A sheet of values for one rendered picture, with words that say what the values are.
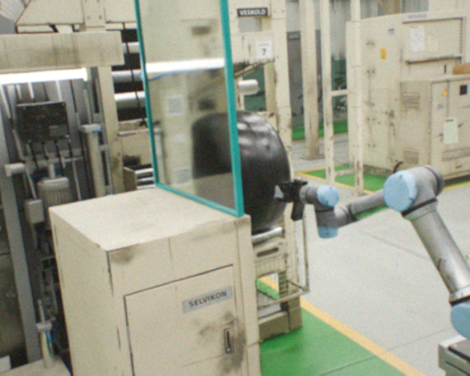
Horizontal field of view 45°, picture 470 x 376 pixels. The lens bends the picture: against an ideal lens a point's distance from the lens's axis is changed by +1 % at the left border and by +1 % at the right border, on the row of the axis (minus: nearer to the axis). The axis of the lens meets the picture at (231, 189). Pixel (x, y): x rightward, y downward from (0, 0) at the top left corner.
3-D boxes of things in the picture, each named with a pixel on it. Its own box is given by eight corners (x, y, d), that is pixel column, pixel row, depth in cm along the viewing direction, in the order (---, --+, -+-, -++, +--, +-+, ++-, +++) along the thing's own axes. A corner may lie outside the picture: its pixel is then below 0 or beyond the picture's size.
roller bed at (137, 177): (141, 233, 270) (133, 171, 263) (130, 226, 282) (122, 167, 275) (178, 224, 279) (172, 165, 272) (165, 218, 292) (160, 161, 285)
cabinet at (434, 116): (430, 190, 656) (430, 80, 627) (394, 182, 707) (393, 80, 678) (487, 177, 693) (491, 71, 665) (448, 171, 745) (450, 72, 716)
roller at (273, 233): (212, 241, 239) (210, 248, 242) (217, 248, 237) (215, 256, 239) (280, 224, 256) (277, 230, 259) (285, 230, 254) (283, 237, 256)
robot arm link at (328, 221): (349, 232, 211) (345, 204, 210) (329, 240, 204) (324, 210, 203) (333, 231, 217) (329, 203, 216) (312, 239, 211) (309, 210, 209)
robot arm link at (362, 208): (450, 154, 186) (345, 200, 224) (430, 160, 179) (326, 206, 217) (464, 187, 184) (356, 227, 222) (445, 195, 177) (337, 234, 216)
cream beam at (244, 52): (163, 72, 248) (160, 37, 245) (142, 73, 270) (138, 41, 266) (277, 62, 278) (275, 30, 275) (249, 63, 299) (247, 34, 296)
